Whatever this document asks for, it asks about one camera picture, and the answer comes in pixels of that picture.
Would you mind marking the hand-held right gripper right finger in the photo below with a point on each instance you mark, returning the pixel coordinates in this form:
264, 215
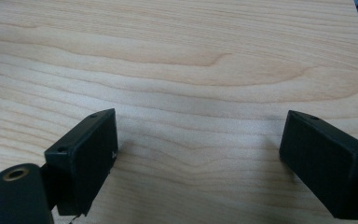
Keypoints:
326, 165

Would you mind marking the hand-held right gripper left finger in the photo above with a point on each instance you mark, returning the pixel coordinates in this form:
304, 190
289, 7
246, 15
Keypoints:
84, 161

